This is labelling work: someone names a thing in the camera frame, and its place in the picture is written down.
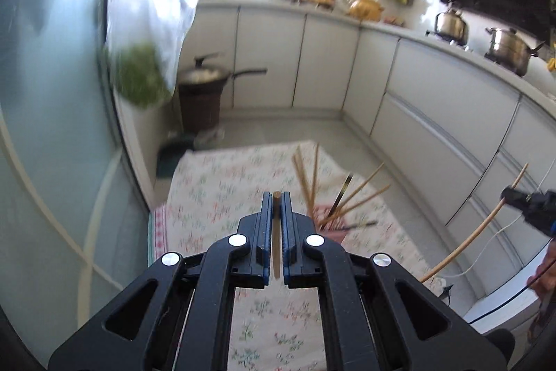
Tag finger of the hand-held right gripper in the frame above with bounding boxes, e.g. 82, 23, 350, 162
500, 187, 556, 233

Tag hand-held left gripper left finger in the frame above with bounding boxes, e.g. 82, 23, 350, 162
48, 192, 275, 371

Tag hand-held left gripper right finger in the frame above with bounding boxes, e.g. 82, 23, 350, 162
280, 192, 508, 371

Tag plain bamboo chopstick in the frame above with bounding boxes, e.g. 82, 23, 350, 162
272, 191, 281, 279
420, 163, 530, 284

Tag pink perforated utensil holder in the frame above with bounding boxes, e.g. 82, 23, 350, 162
310, 203, 349, 244

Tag group of wooden chopsticks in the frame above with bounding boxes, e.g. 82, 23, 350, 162
291, 142, 392, 233

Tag black gold-banded chopstick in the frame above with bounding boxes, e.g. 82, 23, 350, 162
329, 173, 354, 220

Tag person's right hand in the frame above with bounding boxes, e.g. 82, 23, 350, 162
527, 241, 556, 299

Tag floral tablecloth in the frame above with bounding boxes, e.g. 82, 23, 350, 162
148, 140, 444, 371

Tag crumpled clear plastic bag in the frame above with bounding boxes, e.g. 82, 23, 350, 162
193, 127, 227, 148

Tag dark green dustpan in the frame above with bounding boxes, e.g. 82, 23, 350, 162
155, 134, 197, 181

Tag white power strip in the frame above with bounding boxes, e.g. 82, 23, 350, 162
433, 276, 455, 302

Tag white kitchen cabinets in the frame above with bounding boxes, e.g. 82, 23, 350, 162
177, 1, 556, 304

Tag steel cooking pot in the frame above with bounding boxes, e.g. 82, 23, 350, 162
484, 26, 546, 77

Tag wok with lid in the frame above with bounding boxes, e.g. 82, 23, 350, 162
178, 52, 268, 87

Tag plastic bag of greens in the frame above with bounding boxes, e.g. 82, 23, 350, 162
103, 0, 197, 110

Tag steel kettle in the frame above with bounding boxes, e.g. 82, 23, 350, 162
434, 1, 470, 46

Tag white kitchen countertop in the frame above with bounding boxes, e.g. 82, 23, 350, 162
195, 0, 556, 103

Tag yellow clay pot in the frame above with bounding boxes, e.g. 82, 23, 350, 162
347, 0, 387, 22

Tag white power cable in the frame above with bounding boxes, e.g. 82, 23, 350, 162
442, 166, 545, 280

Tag thin black cable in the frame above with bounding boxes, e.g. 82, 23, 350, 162
468, 261, 549, 325

